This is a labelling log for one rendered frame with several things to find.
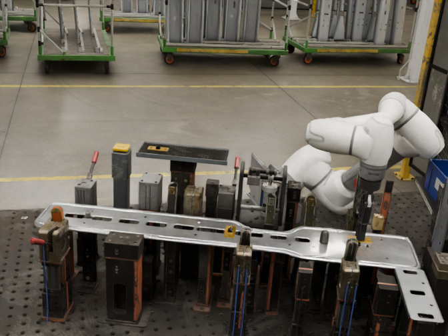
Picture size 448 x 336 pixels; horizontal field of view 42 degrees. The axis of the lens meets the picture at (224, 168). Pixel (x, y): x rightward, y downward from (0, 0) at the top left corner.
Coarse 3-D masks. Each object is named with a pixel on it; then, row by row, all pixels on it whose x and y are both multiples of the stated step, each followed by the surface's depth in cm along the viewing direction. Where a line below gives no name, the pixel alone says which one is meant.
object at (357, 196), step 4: (356, 184) 220; (356, 188) 219; (360, 188) 220; (356, 192) 219; (360, 192) 220; (356, 196) 220; (360, 196) 221; (356, 200) 220; (356, 204) 222; (352, 216) 222
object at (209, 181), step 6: (210, 180) 232; (216, 180) 232; (210, 186) 230; (216, 186) 229; (210, 192) 231; (216, 192) 230; (210, 198) 232; (216, 198) 232; (210, 204) 233; (216, 204) 235; (210, 210) 234; (210, 216) 235
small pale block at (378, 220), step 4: (376, 216) 220; (380, 216) 220; (376, 220) 219; (380, 220) 219; (372, 224) 223; (376, 224) 220; (380, 224) 220; (372, 228) 222; (376, 228) 221; (380, 228) 220; (372, 232) 224; (376, 232) 222; (380, 232) 222; (372, 268) 228; (368, 272) 229; (372, 272) 228; (368, 276) 229; (368, 280) 230; (368, 284) 231; (368, 288) 231; (364, 292) 232; (368, 292) 232; (364, 296) 233; (368, 296) 233
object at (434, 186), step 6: (432, 162) 249; (438, 162) 253; (444, 162) 253; (432, 168) 249; (438, 168) 243; (444, 168) 254; (432, 174) 249; (438, 174) 243; (444, 174) 237; (426, 180) 255; (432, 180) 249; (438, 180) 242; (444, 180) 237; (426, 186) 255; (432, 186) 248; (438, 186) 242; (432, 192) 248
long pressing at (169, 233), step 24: (48, 216) 217; (96, 216) 219; (120, 216) 220; (144, 216) 222; (168, 216) 223; (192, 216) 223; (168, 240) 208; (192, 240) 208; (216, 240) 209; (264, 240) 211; (288, 240) 212; (312, 240) 213; (336, 240) 214; (384, 240) 217; (408, 240) 218; (360, 264) 201; (384, 264) 202; (408, 264) 202
